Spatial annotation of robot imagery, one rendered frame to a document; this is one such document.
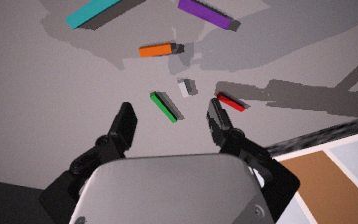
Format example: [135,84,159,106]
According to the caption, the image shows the dark red rod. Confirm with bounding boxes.
[216,92,245,112]

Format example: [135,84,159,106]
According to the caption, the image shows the green rod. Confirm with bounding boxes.
[150,92,177,123]

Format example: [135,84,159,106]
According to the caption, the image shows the purple rod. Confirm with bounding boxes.
[177,0,231,30]

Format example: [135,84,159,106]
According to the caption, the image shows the grey rectangular block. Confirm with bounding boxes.
[178,79,189,98]

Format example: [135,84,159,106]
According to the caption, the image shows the orange rectangular bar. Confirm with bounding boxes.
[139,43,172,57]

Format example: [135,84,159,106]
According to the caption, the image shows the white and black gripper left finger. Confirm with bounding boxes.
[39,102,138,224]

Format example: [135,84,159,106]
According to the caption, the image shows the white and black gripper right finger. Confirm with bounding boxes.
[206,98,300,224]

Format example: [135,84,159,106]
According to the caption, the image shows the turquoise rod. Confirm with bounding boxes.
[65,0,122,29]

